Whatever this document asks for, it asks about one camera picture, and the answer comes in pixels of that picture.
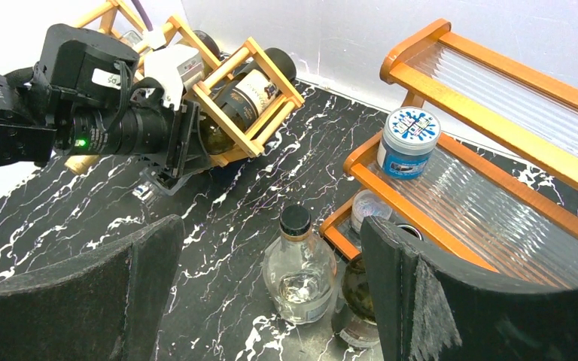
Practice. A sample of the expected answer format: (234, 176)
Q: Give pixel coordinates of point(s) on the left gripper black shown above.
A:
(159, 134)

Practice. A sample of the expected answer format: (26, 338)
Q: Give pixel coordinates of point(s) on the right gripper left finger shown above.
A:
(105, 304)

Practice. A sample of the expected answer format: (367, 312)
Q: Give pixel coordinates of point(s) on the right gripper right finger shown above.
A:
(433, 305)

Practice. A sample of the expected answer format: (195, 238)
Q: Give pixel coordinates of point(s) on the dark wine bottle brown label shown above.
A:
(354, 321)

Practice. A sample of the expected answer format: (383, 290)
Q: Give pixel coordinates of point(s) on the dark wine bottle cream label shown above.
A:
(243, 100)

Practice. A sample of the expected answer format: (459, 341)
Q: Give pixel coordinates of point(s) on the clear glass bottle black cap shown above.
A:
(299, 268)

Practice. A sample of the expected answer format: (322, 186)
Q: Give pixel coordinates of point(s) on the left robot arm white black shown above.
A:
(81, 99)

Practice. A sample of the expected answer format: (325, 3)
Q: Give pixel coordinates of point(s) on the orange wooden shelf rack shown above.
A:
(462, 200)

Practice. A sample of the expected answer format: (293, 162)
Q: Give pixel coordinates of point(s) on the orange wooden wine rack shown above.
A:
(276, 64)

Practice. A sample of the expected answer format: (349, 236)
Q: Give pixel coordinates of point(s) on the small clear plastic cup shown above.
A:
(366, 203)

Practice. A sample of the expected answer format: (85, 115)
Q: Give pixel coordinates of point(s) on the blue lidded jar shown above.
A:
(409, 137)

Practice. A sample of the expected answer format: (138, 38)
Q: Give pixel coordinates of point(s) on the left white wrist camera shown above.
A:
(176, 69)

